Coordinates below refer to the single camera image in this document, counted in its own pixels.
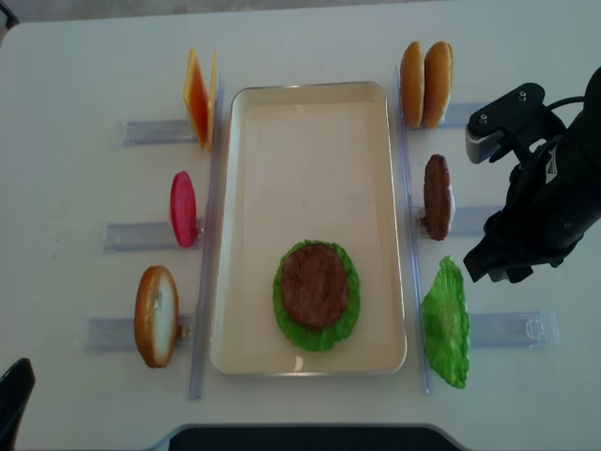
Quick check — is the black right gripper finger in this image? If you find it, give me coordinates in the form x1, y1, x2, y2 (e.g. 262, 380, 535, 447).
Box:
463, 234, 505, 283

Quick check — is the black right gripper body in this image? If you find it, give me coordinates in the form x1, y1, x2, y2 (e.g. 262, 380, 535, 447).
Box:
485, 137, 587, 283

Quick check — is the golden bun slice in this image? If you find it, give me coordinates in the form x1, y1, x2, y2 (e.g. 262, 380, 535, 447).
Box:
399, 41, 424, 128
422, 41, 454, 129

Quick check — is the clear plastic rack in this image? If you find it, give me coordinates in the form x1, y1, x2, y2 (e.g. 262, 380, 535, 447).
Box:
393, 87, 561, 396
78, 78, 229, 399

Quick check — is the brown meat patty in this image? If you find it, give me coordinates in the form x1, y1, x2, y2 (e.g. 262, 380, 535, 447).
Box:
424, 154, 454, 241
281, 242, 349, 330

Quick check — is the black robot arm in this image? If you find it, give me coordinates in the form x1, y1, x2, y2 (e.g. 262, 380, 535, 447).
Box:
464, 72, 600, 283

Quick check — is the clear plastic rack left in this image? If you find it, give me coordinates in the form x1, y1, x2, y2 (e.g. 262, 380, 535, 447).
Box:
78, 78, 229, 399

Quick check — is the bread slice with white face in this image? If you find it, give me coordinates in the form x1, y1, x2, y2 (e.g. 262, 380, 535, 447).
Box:
134, 265, 178, 368

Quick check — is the red tomato slice upright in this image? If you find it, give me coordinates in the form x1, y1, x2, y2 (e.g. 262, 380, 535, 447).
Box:
170, 171, 197, 248

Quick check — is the golden bun slice left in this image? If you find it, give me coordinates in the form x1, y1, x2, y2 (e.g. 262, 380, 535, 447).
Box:
399, 41, 424, 128

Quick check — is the cream rectangular tray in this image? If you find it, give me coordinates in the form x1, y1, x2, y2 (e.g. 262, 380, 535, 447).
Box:
209, 82, 407, 376

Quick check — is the golden bun slice right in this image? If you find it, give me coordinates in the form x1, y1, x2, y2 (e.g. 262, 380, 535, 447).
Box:
422, 41, 454, 129

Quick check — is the green lettuce leaf upright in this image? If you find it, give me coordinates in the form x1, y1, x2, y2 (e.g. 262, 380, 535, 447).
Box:
422, 256, 470, 389

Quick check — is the orange cheese slice left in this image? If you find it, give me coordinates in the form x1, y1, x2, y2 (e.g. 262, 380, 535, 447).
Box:
183, 48, 208, 148

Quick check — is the clear plastic rack right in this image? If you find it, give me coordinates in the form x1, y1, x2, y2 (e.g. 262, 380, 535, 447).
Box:
393, 87, 561, 396

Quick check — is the black chair back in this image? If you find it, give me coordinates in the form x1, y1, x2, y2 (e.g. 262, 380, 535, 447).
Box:
0, 358, 36, 451

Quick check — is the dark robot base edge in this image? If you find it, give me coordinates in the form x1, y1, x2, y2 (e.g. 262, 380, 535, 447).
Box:
169, 426, 458, 451

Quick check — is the yellow cheese slice right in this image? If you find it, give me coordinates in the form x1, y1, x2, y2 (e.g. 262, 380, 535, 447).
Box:
207, 49, 218, 152

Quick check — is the green lettuce leaf on tray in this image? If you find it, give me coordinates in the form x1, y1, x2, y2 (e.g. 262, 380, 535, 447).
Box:
272, 241, 361, 351

